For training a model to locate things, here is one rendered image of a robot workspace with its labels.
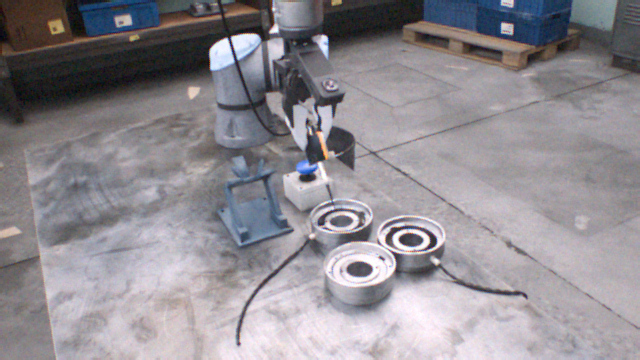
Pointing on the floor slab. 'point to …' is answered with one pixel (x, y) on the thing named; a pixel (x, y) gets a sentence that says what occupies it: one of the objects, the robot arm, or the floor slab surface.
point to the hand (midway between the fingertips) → (314, 143)
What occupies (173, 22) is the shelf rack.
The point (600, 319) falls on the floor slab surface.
